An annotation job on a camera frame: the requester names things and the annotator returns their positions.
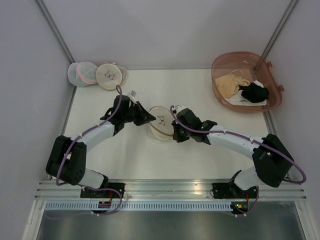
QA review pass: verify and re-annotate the beige round mesh laundry bag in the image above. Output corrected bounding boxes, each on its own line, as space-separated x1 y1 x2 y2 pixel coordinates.
147 106 174 143

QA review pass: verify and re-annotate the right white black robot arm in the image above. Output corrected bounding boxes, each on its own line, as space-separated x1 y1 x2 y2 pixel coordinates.
170 105 293 197

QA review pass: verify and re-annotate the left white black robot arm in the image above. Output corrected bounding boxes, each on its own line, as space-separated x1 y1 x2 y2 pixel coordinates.
45 95 156 191

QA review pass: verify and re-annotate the beige mesh bag at back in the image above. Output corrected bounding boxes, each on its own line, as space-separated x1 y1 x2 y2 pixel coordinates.
95 62 129 91

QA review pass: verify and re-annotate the beige bra in basket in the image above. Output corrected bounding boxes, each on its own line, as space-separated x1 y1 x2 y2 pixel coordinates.
215 69 251 99

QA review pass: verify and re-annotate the white pink-trim mesh laundry bag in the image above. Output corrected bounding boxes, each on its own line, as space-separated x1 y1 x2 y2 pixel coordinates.
67 62 98 87

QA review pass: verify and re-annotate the white garment in basket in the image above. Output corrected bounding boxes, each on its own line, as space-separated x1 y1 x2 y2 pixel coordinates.
226 81 268 107

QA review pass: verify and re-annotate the brown translucent plastic basket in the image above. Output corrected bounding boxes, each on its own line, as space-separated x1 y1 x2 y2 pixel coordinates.
211 51 284 114

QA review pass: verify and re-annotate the black garment in basket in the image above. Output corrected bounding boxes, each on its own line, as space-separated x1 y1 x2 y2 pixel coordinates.
239 82 269 104

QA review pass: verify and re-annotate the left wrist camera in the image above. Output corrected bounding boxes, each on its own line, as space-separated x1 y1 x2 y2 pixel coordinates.
127 90 137 100

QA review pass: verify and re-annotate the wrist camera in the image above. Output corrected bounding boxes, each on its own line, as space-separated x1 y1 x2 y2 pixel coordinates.
127 90 137 100
173 105 186 114

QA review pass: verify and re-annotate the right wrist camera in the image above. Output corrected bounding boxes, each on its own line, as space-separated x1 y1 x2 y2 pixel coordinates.
173 105 186 114

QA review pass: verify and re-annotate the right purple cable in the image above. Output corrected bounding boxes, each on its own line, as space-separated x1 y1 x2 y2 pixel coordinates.
169 104 308 218

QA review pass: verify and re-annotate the purple cable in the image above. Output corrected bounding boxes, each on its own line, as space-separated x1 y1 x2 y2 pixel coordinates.
169 104 308 218
44 84 126 220

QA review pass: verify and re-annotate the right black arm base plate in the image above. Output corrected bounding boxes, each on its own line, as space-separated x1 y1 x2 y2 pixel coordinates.
211 172 258 200

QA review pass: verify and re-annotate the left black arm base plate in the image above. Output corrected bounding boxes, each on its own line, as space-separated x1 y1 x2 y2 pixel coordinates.
80 182 126 199

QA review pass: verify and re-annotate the white slotted cable duct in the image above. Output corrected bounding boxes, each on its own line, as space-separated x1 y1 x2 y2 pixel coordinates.
45 200 232 212

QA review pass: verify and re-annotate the aluminium front rail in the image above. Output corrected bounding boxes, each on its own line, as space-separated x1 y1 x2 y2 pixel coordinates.
34 179 307 202

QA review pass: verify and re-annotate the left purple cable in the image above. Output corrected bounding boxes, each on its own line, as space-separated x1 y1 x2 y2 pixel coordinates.
44 84 126 220

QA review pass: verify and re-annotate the left aluminium frame post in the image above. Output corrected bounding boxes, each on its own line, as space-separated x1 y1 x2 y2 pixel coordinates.
34 0 75 64

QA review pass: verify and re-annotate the aluminium frame post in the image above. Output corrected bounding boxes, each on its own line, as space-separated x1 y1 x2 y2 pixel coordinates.
34 0 75 64
261 0 300 59

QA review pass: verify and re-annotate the right aluminium frame post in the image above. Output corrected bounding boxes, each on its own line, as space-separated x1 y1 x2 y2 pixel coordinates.
261 0 300 59

